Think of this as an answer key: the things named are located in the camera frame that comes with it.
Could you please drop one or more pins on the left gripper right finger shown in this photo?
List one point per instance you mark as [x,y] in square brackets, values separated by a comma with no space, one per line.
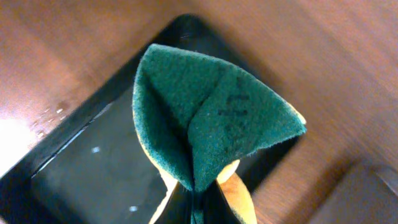
[215,207]

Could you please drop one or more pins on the green and yellow sponge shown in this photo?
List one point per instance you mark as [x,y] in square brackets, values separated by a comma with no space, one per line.
[197,116]

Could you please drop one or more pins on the black rectangular tray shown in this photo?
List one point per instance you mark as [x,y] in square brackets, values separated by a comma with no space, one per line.
[92,168]

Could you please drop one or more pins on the brown serving tray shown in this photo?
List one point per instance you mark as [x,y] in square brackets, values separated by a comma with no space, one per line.
[366,194]

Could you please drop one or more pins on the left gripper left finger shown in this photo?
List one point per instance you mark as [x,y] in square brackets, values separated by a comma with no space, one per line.
[178,208]

